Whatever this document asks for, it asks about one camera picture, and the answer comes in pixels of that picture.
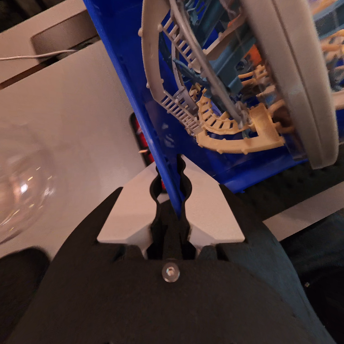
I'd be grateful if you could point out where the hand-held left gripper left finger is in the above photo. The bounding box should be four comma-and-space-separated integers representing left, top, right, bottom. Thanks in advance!
96, 164, 163, 253

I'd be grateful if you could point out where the white cable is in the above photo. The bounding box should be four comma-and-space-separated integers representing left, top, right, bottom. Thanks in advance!
0, 49, 78, 61

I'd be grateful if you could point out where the red tweezers case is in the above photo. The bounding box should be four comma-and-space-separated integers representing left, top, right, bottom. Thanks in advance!
129, 112, 168, 195

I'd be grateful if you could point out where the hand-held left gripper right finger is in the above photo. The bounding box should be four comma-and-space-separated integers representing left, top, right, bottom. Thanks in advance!
177, 154, 245, 256

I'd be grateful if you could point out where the colourful plastic maze ball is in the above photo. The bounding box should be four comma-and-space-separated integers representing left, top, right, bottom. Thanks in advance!
138, 0, 344, 170

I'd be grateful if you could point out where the clear plastic dome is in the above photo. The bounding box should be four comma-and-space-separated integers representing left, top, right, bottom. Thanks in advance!
0, 122, 71, 245

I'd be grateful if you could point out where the blue plastic bin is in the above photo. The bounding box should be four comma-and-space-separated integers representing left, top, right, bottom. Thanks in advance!
83, 0, 344, 221

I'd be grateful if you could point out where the black perforated mat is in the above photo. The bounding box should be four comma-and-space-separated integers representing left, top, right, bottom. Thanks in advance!
240, 149, 344, 221

